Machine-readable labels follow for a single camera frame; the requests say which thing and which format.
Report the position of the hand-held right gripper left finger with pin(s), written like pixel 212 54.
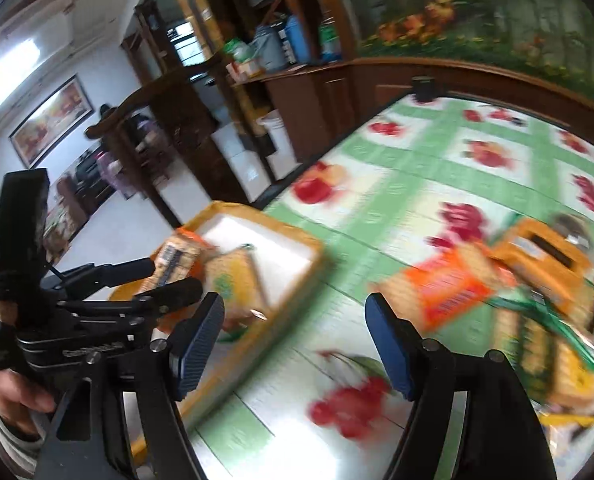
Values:
pixel 199 345

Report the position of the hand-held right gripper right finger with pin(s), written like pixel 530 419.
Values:
pixel 389 350

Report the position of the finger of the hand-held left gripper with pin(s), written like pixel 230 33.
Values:
pixel 117 272
pixel 177 292

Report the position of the small orange cracker packet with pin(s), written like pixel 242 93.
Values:
pixel 177 255

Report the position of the yellow cardboard box tray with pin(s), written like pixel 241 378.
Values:
pixel 277 255

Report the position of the person's left hand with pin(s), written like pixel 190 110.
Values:
pixel 12 400

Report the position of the floral covered table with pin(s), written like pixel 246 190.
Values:
pixel 56 235

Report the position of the brown armchair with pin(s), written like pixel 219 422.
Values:
pixel 69 197

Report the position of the dark sofa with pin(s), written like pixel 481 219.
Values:
pixel 93 180

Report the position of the round cracker packet green ends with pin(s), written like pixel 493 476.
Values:
pixel 532 345

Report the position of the white storage box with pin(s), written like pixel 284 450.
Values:
pixel 239 160

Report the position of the green fruit-print tablecloth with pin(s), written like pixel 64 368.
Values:
pixel 417 195

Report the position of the dark wooden chair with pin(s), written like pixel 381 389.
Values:
pixel 197 125

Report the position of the white plastic bucket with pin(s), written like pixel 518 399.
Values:
pixel 277 140

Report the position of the grey snack packet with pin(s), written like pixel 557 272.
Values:
pixel 572 227

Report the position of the small orange box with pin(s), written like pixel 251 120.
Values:
pixel 244 69

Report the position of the brown wooden cabinet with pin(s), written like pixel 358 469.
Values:
pixel 317 105

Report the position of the barred window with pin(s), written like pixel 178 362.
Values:
pixel 187 45

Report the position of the green snack bag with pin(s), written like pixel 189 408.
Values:
pixel 238 51

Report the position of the grey kettle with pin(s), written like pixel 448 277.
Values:
pixel 269 50

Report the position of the black table clamp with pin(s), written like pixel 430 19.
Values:
pixel 424 89

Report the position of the blue thermos flask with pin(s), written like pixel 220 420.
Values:
pixel 297 40

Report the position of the framed wall painting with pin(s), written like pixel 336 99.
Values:
pixel 52 120

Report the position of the garden wall mural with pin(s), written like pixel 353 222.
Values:
pixel 477 5

